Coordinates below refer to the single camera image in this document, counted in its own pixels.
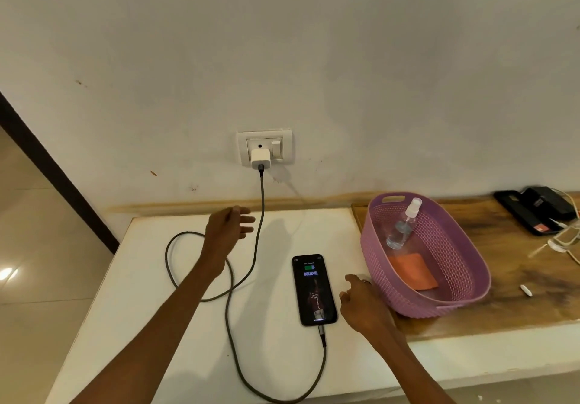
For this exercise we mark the person's left hand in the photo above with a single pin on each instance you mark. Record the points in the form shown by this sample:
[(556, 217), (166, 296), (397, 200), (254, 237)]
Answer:
[(224, 236)]

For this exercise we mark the person's right hand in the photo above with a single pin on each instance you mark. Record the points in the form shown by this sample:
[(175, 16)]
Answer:
[(367, 308)]

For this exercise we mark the black smartphone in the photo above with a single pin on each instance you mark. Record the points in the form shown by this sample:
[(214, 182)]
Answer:
[(315, 290)]

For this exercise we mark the orange cleaning cloth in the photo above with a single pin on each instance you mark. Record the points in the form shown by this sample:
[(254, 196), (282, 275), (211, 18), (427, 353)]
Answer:
[(414, 272)]

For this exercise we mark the clear spray bottle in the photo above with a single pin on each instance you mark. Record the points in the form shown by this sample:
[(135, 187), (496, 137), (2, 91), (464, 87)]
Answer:
[(401, 231)]

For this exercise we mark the white charger adapter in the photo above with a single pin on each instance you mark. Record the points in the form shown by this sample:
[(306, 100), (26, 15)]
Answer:
[(260, 158)]

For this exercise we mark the person's left forearm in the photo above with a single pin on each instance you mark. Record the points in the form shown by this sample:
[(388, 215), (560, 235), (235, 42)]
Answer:
[(140, 340)]

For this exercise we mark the person's right forearm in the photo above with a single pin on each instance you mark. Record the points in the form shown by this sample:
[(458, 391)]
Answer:
[(412, 367)]

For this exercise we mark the purple plastic basket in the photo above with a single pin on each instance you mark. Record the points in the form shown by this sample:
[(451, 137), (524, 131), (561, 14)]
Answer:
[(462, 263)]

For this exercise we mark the brown wooden board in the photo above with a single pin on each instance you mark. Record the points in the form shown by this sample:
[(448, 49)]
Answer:
[(498, 245)]

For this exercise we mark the small white cap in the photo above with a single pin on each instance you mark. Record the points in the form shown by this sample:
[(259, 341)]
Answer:
[(525, 290)]

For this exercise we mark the black power adapter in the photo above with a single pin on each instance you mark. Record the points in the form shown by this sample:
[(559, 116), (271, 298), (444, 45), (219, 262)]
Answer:
[(548, 202)]

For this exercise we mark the white wall socket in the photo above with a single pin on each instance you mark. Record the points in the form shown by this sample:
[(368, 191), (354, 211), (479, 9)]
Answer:
[(281, 143)]

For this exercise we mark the dark door frame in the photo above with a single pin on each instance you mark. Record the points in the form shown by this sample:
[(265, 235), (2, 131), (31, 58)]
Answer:
[(54, 168)]

